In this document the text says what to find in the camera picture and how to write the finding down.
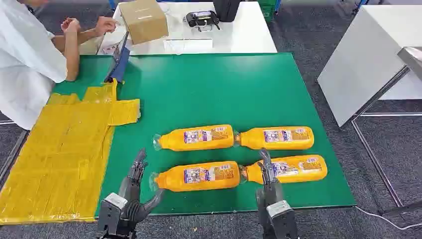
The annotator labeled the person's right hand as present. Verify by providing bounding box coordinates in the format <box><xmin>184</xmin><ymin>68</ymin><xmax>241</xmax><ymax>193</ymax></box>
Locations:
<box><xmin>60</xmin><ymin>17</ymin><xmax>82</xmax><ymax>34</ymax></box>

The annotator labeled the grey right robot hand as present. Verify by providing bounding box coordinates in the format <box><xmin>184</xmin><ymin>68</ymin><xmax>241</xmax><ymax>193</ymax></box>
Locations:
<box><xmin>255</xmin><ymin>148</ymin><xmax>284</xmax><ymax>215</ymax></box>

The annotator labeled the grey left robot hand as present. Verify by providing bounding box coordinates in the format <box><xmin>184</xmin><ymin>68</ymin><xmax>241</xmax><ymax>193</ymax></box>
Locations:
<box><xmin>118</xmin><ymin>148</ymin><xmax>166</xmax><ymax>224</ymax></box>

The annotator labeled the person's left hand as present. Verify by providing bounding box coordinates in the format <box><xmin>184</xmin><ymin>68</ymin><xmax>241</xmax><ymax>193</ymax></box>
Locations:
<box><xmin>95</xmin><ymin>16</ymin><xmax>118</xmax><ymax>37</ymax></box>

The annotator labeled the orange drink bottle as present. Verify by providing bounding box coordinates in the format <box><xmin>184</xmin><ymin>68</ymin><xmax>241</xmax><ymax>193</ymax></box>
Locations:
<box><xmin>152</xmin><ymin>124</ymin><xmax>235</xmax><ymax>152</ymax></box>
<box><xmin>149</xmin><ymin>161</ymin><xmax>241</xmax><ymax>193</ymax></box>
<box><xmin>234</xmin><ymin>126</ymin><xmax>315</xmax><ymax>151</ymax></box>
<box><xmin>240</xmin><ymin>154</ymin><xmax>328</xmax><ymax>185</ymax></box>

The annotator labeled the cardboard box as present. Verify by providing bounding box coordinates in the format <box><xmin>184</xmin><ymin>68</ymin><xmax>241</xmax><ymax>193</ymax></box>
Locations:
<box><xmin>118</xmin><ymin>0</ymin><xmax>169</xmax><ymax>45</ymax></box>

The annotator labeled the person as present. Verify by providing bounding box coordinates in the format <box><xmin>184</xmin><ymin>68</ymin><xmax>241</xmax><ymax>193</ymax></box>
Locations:
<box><xmin>0</xmin><ymin>0</ymin><xmax>118</xmax><ymax>131</ymax></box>

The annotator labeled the yellow sheet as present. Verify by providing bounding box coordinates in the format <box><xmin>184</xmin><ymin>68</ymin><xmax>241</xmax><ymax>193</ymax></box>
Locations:
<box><xmin>0</xmin><ymin>79</ymin><xmax>142</xmax><ymax>226</ymax></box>

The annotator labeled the clear acrylic sign holder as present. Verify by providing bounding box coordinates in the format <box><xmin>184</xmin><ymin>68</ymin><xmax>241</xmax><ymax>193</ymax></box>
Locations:
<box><xmin>163</xmin><ymin>38</ymin><xmax>214</xmax><ymax>55</ymax></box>

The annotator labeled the black handheld controller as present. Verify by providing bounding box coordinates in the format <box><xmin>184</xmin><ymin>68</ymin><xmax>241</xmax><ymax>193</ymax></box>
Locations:
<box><xmin>185</xmin><ymin>10</ymin><xmax>221</xmax><ymax>32</ymax></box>

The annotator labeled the green mat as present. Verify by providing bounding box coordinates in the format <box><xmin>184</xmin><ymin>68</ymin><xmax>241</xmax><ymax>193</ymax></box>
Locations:
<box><xmin>52</xmin><ymin>52</ymin><xmax>357</xmax><ymax>217</ymax></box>

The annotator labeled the black bag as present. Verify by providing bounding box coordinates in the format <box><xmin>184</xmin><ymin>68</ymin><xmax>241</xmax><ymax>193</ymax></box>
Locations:
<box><xmin>212</xmin><ymin>0</ymin><xmax>242</xmax><ymax>23</ymax></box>

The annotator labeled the large white tilted table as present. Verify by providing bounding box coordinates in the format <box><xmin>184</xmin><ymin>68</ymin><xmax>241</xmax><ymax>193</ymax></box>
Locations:
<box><xmin>317</xmin><ymin>4</ymin><xmax>422</xmax><ymax>128</ymax></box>

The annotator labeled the green crate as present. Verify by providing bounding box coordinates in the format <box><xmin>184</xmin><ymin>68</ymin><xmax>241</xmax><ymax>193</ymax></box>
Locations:
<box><xmin>257</xmin><ymin>0</ymin><xmax>282</xmax><ymax>22</ymax></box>

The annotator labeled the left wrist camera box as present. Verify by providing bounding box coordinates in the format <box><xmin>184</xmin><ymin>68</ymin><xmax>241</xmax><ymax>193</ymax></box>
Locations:
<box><xmin>97</xmin><ymin>192</ymin><xmax>128</xmax><ymax>233</ymax></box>

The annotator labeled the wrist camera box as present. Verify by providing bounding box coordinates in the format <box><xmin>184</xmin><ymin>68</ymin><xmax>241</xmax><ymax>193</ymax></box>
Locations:
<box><xmin>266</xmin><ymin>200</ymin><xmax>300</xmax><ymax>239</ymax></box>
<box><xmin>97</xmin><ymin>192</ymin><xmax>128</xmax><ymax>233</ymax></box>

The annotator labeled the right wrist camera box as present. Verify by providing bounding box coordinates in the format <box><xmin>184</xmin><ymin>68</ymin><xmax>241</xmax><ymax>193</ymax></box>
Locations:
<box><xmin>266</xmin><ymin>200</ymin><xmax>300</xmax><ymax>239</ymax></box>

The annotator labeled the metal table leg frame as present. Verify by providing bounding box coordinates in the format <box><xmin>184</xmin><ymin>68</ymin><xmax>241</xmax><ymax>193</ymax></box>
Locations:
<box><xmin>349</xmin><ymin>66</ymin><xmax>422</xmax><ymax>218</ymax></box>

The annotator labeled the white cable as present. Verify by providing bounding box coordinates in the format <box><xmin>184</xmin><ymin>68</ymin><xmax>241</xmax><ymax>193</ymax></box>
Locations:
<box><xmin>355</xmin><ymin>206</ymin><xmax>422</xmax><ymax>231</ymax></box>

